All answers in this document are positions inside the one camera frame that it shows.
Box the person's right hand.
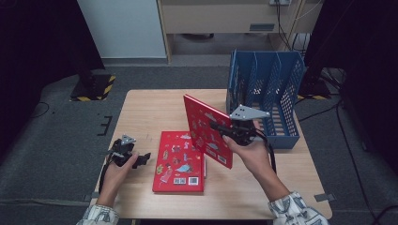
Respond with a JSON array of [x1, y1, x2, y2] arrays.
[[222, 136, 279, 189]]

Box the blue file rack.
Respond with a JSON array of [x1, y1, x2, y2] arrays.
[[225, 49, 307, 150]]

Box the dark blue picture book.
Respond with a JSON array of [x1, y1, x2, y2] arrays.
[[233, 59, 247, 107]]

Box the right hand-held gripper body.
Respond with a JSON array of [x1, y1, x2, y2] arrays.
[[228, 104, 271, 147]]

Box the long black floor cable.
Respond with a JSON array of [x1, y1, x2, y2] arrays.
[[335, 101, 398, 225]]

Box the right hand-held gripper black cable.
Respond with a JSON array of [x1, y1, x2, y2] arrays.
[[254, 127, 278, 174]]

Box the black curtain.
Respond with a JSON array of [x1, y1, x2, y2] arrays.
[[0, 0, 106, 163], [303, 0, 398, 176]]

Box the gray tape strip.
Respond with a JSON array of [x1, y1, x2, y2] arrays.
[[314, 192, 337, 203], [83, 191, 101, 203]]

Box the beige wooden desk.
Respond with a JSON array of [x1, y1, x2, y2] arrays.
[[156, 0, 325, 65]]

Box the red picture book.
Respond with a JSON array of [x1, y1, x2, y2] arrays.
[[183, 94, 235, 170], [152, 130, 206, 193]]

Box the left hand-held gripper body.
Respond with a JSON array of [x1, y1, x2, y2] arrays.
[[106, 134, 139, 168]]

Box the left hand-held gripper black cable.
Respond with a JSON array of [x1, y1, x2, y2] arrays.
[[98, 154, 115, 195]]

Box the white cabinet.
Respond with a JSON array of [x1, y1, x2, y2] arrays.
[[76, 0, 167, 60]]

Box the person's left hand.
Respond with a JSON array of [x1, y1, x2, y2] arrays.
[[100, 153, 139, 194]]

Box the thin black floor cable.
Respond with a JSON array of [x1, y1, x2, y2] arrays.
[[30, 100, 51, 120]]

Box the black stand base striped tape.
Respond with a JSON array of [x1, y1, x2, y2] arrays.
[[69, 68, 117, 102], [295, 67, 333, 101]]

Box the hand-held gripper black cable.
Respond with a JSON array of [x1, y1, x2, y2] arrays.
[[98, 154, 115, 195], [254, 127, 278, 174]]

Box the black hanging cables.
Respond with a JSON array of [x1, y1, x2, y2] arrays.
[[274, 0, 295, 53]]

